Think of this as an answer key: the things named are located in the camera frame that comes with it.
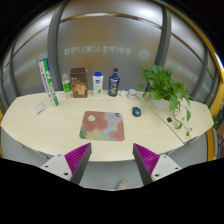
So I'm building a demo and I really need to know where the crumpled white tissue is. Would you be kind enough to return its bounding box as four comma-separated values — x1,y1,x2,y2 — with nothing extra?
119,90,128,98

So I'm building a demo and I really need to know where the small white packet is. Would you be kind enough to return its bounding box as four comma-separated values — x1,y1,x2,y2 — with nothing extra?
34,102,46,114

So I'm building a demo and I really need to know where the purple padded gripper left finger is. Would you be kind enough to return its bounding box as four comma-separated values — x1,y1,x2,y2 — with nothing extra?
40,142,93,186

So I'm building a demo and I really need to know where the small green bottle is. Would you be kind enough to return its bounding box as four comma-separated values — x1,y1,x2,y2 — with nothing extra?
62,74,71,93

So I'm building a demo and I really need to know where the brown rectangular box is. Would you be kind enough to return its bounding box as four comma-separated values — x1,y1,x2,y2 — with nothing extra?
70,68,88,98

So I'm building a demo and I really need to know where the white green tall box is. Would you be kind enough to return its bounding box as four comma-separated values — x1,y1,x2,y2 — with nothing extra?
39,58,59,106

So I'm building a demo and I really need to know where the green potted plant white pot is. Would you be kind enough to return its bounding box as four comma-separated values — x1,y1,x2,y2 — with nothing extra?
137,64,192,138

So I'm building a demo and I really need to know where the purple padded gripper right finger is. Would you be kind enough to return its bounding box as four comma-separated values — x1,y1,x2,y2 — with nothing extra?
132,143,183,186

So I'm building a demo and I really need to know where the dark blue computer mouse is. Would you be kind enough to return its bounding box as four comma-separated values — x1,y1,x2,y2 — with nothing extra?
132,106,141,117

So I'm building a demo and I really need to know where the white shampoo bottle blue cap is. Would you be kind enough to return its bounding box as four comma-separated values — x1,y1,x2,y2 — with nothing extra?
92,72,103,96

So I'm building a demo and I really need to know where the dark blue bottle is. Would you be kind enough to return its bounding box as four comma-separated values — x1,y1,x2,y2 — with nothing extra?
108,68,120,97

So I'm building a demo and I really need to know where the floral patterned mouse pad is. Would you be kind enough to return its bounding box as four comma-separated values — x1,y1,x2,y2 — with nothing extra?
79,111,125,141

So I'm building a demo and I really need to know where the white small cup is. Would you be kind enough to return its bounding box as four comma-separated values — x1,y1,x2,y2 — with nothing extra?
128,89,137,100

